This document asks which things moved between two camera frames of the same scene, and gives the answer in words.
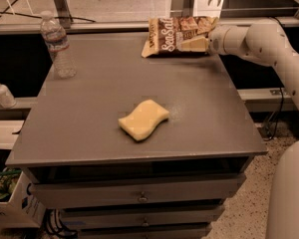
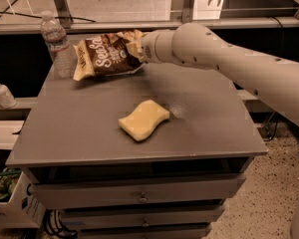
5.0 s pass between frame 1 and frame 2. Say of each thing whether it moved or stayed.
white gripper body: moved
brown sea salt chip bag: moved
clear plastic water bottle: stayed
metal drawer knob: stayed
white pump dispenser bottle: stayed
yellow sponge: stayed
